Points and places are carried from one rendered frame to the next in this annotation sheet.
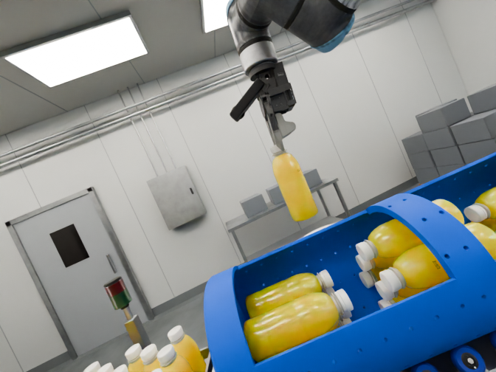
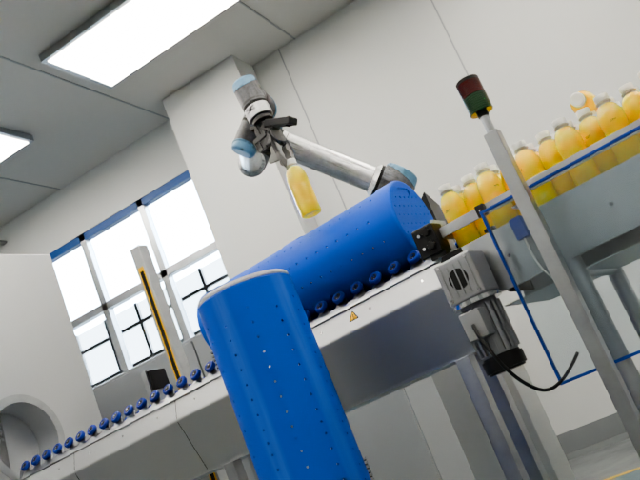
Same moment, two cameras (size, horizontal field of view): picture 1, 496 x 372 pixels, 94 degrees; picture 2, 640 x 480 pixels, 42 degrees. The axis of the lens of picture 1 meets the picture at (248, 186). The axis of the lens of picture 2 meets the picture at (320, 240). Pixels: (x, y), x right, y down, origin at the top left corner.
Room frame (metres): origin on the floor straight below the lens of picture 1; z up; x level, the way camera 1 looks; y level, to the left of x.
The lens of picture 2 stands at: (2.89, 1.12, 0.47)
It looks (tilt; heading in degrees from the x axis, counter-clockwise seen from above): 15 degrees up; 209
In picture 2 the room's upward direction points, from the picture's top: 22 degrees counter-clockwise
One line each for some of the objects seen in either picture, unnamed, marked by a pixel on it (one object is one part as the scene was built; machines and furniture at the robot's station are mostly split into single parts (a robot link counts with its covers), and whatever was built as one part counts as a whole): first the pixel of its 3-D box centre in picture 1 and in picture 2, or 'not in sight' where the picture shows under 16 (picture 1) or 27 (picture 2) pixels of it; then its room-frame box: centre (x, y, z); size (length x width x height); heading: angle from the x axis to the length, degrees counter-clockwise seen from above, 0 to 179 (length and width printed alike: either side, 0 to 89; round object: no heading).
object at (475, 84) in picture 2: (115, 287); (470, 90); (0.86, 0.60, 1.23); 0.06 x 0.06 x 0.04
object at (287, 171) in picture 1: (292, 184); (301, 189); (0.61, -0.11, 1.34); 0.07 x 0.07 x 0.19
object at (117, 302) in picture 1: (120, 298); (478, 104); (0.86, 0.60, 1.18); 0.06 x 0.06 x 0.05
